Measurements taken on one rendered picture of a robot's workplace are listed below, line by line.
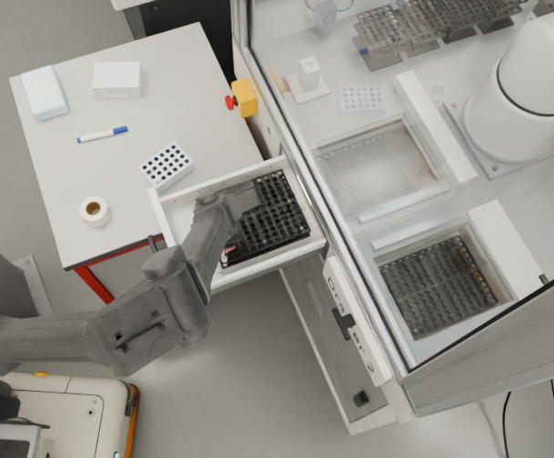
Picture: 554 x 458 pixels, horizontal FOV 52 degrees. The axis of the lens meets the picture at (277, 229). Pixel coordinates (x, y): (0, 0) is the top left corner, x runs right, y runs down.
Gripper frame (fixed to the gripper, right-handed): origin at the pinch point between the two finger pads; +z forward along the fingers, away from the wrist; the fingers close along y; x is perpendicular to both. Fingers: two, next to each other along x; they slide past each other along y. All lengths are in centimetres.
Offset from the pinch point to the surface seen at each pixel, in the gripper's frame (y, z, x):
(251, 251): -6.3, 2.2, 1.1
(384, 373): -26.0, 3.7, 35.3
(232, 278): -0.8, 3.4, 6.0
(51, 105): 35, 4, -58
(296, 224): -18.3, 2.3, -2.8
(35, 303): 74, 84, -40
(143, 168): 14.8, 9.6, -34.0
